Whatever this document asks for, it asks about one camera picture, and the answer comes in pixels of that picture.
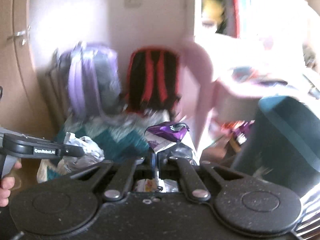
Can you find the beige wardrobe door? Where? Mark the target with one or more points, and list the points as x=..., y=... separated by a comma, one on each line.
x=23, y=107

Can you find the zigzag teal white quilt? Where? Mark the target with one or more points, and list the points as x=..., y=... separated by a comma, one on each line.
x=101, y=140

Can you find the purple grey backpack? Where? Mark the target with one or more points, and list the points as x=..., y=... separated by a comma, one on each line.
x=89, y=75

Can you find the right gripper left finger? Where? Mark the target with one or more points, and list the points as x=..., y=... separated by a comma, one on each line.
x=152, y=160

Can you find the person left hand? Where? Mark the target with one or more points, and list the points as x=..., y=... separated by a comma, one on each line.
x=9, y=183

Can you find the small bin with purple trash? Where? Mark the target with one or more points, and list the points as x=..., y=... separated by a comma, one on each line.
x=238, y=133

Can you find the red black backpack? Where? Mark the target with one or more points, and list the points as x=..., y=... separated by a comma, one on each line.
x=152, y=80

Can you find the silver white wrapper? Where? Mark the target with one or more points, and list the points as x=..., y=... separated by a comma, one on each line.
x=80, y=153

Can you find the purple white snack wrapper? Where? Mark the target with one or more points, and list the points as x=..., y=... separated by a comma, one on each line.
x=174, y=138

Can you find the dark teal deer trash bin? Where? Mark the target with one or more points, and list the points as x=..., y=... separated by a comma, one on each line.
x=283, y=145

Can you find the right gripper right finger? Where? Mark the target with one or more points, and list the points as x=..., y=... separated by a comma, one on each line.
x=162, y=160

